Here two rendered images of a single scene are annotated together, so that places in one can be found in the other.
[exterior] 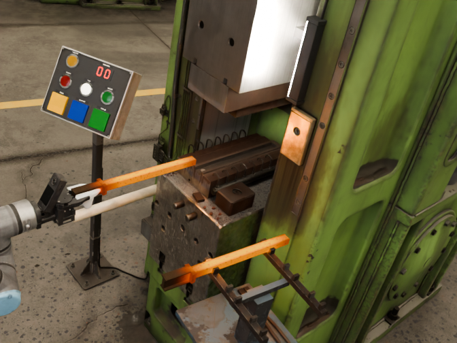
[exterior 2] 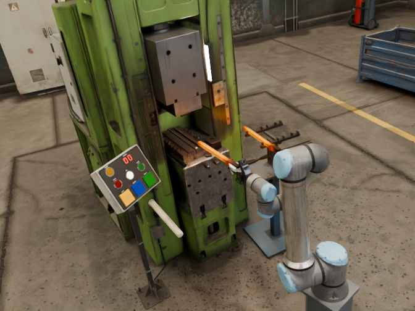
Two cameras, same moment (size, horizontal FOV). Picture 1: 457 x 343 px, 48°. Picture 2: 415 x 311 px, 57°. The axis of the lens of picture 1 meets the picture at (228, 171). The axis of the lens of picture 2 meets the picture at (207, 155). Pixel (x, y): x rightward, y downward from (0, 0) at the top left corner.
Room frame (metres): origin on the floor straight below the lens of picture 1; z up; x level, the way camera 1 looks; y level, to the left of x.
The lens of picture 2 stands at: (0.75, 2.29, 2.27)
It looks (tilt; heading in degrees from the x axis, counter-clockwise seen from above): 30 degrees down; 289
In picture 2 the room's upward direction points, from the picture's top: 8 degrees counter-clockwise
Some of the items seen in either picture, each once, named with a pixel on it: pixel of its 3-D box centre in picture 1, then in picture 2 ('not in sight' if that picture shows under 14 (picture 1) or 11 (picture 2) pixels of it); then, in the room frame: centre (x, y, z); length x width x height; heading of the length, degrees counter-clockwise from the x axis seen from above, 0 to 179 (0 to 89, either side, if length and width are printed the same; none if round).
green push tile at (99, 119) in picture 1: (99, 120); (149, 179); (1.75, 0.54, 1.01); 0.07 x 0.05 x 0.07; 72
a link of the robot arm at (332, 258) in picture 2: not in sight; (329, 262); (0.68, 0.85, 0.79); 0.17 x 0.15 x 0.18; 32
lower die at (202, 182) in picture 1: (234, 160); (181, 142); (1.74, -0.02, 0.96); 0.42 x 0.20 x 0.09; 137
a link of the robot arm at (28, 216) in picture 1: (25, 216); (254, 181); (1.09, 0.54, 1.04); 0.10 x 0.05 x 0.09; 47
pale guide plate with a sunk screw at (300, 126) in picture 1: (297, 136); (218, 93); (1.46, -0.19, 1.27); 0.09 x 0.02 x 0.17; 47
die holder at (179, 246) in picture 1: (233, 219); (191, 170); (1.71, -0.06, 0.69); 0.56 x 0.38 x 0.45; 137
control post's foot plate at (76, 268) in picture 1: (92, 265); (152, 289); (1.90, 0.59, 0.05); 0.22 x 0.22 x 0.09; 47
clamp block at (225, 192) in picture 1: (235, 198); (212, 142); (1.50, -0.04, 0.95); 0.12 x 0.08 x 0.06; 137
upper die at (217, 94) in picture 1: (252, 77); (173, 97); (1.74, -0.02, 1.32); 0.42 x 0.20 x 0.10; 137
